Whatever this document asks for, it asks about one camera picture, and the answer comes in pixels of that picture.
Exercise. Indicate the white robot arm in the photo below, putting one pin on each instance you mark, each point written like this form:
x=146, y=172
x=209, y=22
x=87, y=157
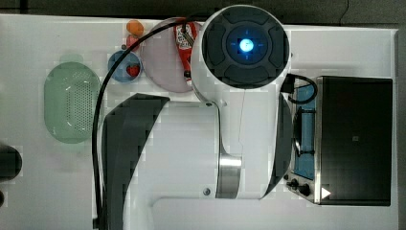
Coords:
x=233, y=142

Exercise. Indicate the pink round plate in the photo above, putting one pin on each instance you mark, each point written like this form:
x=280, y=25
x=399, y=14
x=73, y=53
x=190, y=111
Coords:
x=162, y=63

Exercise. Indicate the red strawberry toy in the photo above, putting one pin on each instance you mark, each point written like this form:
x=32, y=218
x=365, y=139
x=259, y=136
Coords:
x=133, y=70

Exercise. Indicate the red ketchup bottle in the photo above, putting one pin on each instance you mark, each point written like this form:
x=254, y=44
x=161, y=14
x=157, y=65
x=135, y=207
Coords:
x=184, y=37

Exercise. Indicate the blue bowl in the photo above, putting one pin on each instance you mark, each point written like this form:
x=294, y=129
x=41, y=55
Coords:
x=120, y=73

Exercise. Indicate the pink toy fruit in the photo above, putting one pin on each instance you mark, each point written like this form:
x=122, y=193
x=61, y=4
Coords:
x=130, y=40

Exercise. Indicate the orange toy fruit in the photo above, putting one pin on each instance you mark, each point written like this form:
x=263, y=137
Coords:
x=135, y=27

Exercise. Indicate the green oval colander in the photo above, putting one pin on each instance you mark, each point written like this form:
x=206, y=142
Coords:
x=70, y=94

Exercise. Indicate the black pot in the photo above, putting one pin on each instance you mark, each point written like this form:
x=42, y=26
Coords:
x=10, y=163

